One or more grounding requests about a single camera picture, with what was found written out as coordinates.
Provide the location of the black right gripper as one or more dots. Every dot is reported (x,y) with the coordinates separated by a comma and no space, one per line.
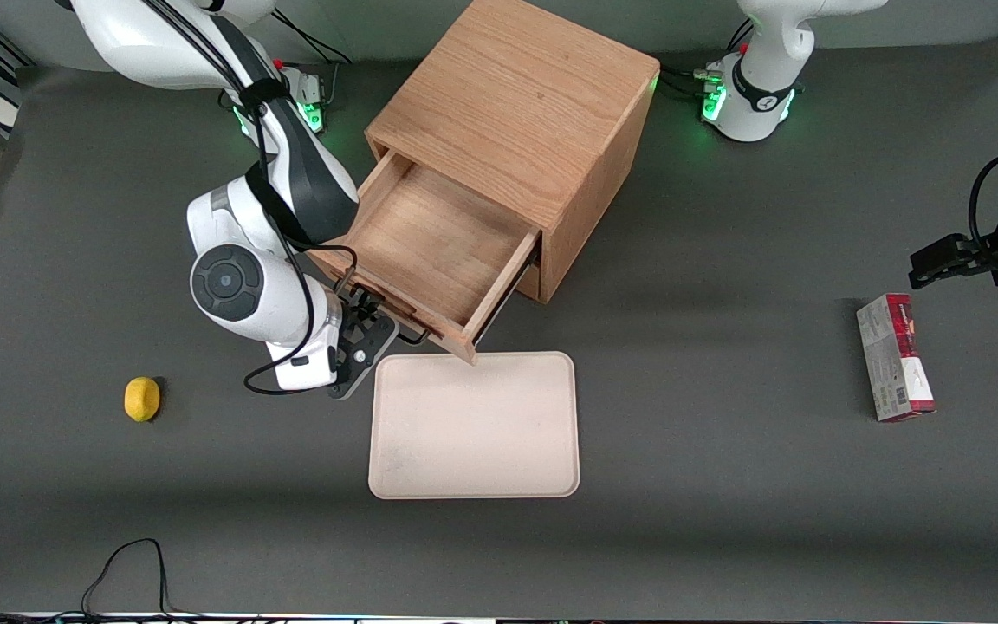
(364,305)

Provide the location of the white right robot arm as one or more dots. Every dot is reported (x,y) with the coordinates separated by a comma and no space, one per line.
(230,282)

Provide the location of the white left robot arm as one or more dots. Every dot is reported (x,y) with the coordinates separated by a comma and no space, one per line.
(759,104)

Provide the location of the oak wooden drawer cabinet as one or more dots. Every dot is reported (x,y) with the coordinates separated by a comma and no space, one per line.
(516,95)

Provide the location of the red grey carton box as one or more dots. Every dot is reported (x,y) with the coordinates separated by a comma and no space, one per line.
(893,364)

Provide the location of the beige plastic tray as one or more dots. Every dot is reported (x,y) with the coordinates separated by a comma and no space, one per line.
(473,425)

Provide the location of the yellow lemon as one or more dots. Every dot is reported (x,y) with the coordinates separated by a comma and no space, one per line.
(142,399)

